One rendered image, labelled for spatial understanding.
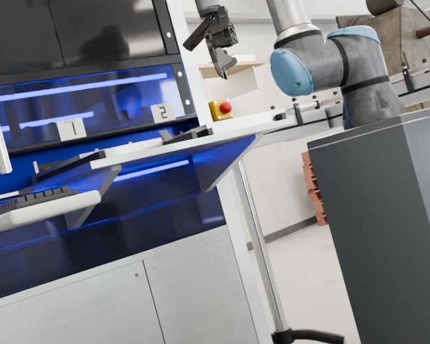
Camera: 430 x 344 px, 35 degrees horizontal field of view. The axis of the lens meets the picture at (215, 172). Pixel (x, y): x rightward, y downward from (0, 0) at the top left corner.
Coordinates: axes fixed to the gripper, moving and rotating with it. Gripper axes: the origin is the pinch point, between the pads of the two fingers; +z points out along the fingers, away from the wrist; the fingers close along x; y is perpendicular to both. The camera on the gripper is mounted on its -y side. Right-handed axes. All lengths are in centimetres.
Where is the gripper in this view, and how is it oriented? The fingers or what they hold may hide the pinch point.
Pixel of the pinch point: (221, 76)
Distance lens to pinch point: 211.9
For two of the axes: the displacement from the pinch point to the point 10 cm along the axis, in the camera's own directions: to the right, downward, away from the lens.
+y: 9.1, -2.7, -3.1
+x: 3.2, -0.3, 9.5
